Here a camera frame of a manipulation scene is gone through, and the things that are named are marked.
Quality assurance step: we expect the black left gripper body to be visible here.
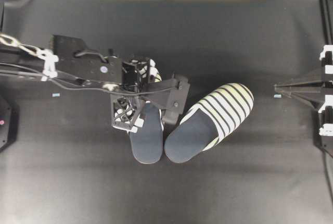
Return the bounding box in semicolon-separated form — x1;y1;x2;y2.
110;57;157;132

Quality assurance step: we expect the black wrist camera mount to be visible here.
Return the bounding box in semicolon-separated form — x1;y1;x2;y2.
110;95;145;133

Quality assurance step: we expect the black right side cable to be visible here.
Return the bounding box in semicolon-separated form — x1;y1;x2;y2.
322;145;333;224

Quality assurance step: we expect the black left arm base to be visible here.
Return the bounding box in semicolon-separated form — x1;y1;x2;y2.
1;95;20;153

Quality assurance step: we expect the striped navy slipper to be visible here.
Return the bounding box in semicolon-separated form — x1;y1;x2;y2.
164;83;254;164
129;101;164;165

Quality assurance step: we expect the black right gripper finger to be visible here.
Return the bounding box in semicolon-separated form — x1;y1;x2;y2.
275;87;324;109
274;68;324;88

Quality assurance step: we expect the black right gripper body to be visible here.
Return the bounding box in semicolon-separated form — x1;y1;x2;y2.
318;45;332;148

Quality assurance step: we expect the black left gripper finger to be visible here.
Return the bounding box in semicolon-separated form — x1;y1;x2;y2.
149;74;189;96
145;88;188;125

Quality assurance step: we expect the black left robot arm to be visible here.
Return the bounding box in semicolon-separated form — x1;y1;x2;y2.
1;34;190;132

